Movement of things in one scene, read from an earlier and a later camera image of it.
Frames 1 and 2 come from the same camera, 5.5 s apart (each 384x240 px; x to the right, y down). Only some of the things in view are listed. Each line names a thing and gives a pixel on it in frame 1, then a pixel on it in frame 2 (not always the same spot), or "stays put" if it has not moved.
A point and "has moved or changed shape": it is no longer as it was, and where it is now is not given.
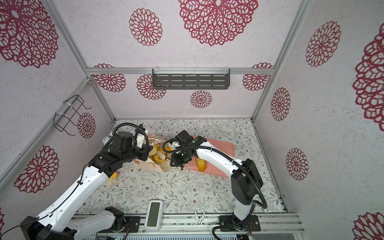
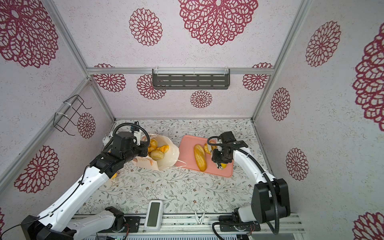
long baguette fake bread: (201, 163) stays put
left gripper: (145, 154) stays put
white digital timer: (154, 215) stays put
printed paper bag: (164, 166) has moved or changed shape
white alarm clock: (105, 139) stays put
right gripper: (177, 161) to (215, 157)
